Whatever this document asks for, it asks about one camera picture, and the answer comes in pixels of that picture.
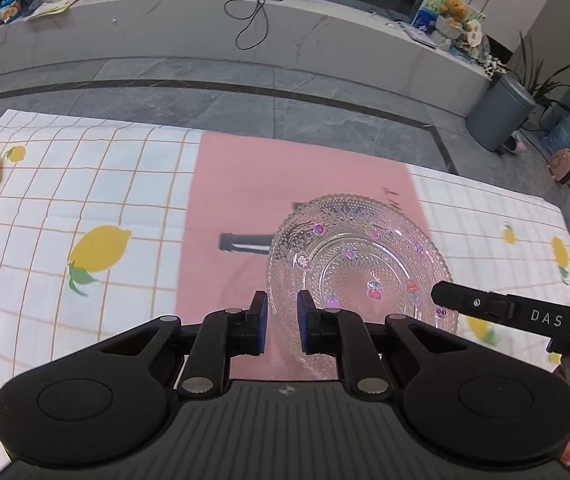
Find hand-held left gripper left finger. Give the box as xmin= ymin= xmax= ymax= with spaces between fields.
xmin=99 ymin=290 xmax=270 ymax=396

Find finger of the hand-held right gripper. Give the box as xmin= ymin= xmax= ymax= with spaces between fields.
xmin=431 ymin=281 xmax=516 ymax=322

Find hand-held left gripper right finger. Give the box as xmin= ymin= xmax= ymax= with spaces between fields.
xmin=297 ymin=290 xmax=468 ymax=395

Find clear patterned glass plate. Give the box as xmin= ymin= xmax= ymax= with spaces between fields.
xmin=266 ymin=193 xmax=458 ymax=381

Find pink mat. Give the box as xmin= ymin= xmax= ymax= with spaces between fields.
xmin=175 ymin=130 xmax=434 ymax=382

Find pink brown small stool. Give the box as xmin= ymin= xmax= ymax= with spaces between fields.
xmin=547 ymin=149 xmax=570 ymax=185

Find pink shoe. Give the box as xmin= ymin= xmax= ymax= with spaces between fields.
xmin=502 ymin=132 xmax=528 ymax=156

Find blue water bottle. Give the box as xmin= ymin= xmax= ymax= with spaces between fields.
xmin=542 ymin=115 xmax=570 ymax=154

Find grey waste bin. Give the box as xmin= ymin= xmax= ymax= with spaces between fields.
xmin=466 ymin=74 xmax=537 ymax=152

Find lemon print checked tablecloth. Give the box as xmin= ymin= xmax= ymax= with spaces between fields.
xmin=0 ymin=109 xmax=570 ymax=477

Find long leaf potted plant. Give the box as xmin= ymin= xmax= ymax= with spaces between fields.
xmin=514 ymin=30 xmax=570 ymax=127

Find white small flowers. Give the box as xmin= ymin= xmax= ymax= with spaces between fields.
xmin=480 ymin=55 xmax=508 ymax=79

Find purple flat book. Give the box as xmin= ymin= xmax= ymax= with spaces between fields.
xmin=405 ymin=25 xmax=438 ymax=49

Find basket of small items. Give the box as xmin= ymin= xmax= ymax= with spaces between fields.
xmin=434 ymin=14 xmax=468 ymax=52

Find teddy bear picture card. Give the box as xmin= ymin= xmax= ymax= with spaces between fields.
xmin=412 ymin=0 xmax=487 ymax=28

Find white long tv bench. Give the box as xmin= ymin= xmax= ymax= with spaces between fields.
xmin=0 ymin=0 xmax=496 ymax=126

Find pale paper booklet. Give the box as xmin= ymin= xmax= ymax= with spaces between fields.
xmin=26 ymin=0 xmax=80 ymax=22

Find black cable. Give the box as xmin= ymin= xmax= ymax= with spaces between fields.
xmin=223 ymin=0 xmax=286 ymax=52

